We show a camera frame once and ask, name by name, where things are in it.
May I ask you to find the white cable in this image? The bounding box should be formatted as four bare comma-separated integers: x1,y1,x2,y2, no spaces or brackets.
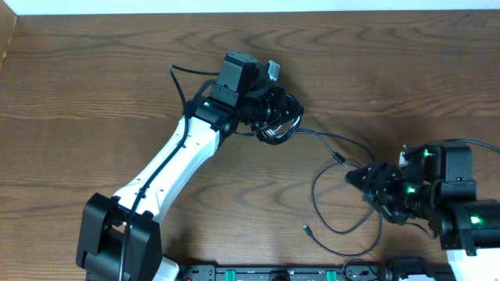
261,126,290,140

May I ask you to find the black cable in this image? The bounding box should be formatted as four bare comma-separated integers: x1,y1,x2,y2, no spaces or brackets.
234,115,384,258

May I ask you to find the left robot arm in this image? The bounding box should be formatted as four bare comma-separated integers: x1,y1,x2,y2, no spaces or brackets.
76,50,304,280

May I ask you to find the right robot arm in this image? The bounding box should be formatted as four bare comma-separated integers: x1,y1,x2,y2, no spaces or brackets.
345,139,499,280

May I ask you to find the left camera cable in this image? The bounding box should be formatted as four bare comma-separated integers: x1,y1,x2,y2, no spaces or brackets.
116,64,222,281

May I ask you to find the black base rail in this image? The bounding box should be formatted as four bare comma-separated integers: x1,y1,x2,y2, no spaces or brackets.
177,262,455,281

